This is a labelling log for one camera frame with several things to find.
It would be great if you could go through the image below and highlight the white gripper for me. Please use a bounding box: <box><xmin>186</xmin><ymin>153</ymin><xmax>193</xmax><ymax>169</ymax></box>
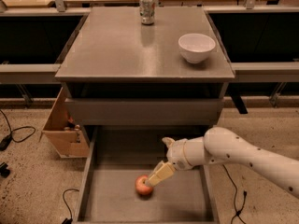
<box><xmin>145</xmin><ymin>137</ymin><xmax>208</xmax><ymax>188</ymax></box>

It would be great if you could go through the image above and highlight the red apple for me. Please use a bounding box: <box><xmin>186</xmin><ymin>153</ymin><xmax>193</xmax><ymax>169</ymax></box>
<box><xmin>135</xmin><ymin>175</ymin><xmax>153</xmax><ymax>196</ymax></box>

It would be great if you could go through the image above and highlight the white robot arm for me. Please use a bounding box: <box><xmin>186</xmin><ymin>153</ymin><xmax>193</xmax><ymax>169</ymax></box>
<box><xmin>145</xmin><ymin>127</ymin><xmax>299</xmax><ymax>198</ymax></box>

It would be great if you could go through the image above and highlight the open grey middle drawer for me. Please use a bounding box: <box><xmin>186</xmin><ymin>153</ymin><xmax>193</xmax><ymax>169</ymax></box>
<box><xmin>73</xmin><ymin>127</ymin><xmax>219</xmax><ymax>224</ymax></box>

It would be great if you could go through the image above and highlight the grey drawer cabinet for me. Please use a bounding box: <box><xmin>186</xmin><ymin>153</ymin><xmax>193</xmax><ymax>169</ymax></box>
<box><xmin>56</xmin><ymin>7</ymin><xmax>235</xmax><ymax>139</ymax></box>

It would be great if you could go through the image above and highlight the closed grey top drawer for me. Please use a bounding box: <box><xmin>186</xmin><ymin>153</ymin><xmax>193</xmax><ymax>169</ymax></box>
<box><xmin>65</xmin><ymin>98</ymin><xmax>223</xmax><ymax>126</ymax></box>

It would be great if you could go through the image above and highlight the cardboard box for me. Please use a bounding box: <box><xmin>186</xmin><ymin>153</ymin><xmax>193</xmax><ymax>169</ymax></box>
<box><xmin>42</xmin><ymin>89</ymin><xmax>90</xmax><ymax>158</ymax></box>

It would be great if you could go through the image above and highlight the white ceramic bowl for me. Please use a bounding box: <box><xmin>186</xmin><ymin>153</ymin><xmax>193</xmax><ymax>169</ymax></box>
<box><xmin>178</xmin><ymin>34</ymin><xmax>216</xmax><ymax>63</ymax></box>

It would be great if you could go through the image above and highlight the silver soda can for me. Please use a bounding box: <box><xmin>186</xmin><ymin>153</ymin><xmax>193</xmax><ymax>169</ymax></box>
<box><xmin>139</xmin><ymin>0</ymin><xmax>155</xmax><ymax>25</ymax></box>

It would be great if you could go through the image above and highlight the black plug left floor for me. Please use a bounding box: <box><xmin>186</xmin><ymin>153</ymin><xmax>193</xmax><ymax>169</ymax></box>
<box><xmin>0</xmin><ymin>162</ymin><xmax>10</xmax><ymax>178</ymax></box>

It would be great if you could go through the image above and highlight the black cable right floor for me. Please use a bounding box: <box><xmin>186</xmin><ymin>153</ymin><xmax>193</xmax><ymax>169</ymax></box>
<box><xmin>222</xmin><ymin>165</ymin><xmax>249</xmax><ymax>224</ymax></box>

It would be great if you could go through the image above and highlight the black cable floor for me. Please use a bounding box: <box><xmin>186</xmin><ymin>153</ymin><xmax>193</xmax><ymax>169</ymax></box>
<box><xmin>222</xmin><ymin>165</ymin><xmax>249</xmax><ymax>224</ymax></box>
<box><xmin>0</xmin><ymin>109</ymin><xmax>36</xmax><ymax>144</ymax></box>

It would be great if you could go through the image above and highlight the black cable near drawer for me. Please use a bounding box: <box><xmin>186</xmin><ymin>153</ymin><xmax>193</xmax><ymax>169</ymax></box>
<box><xmin>61</xmin><ymin>189</ymin><xmax>80</xmax><ymax>224</ymax></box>

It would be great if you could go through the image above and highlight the black cable left floor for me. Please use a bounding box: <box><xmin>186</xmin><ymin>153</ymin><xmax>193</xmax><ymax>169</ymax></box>
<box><xmin>0</xmin><ymin>109</ymin><xmax>36</xmax><ymax>144</ymax></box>

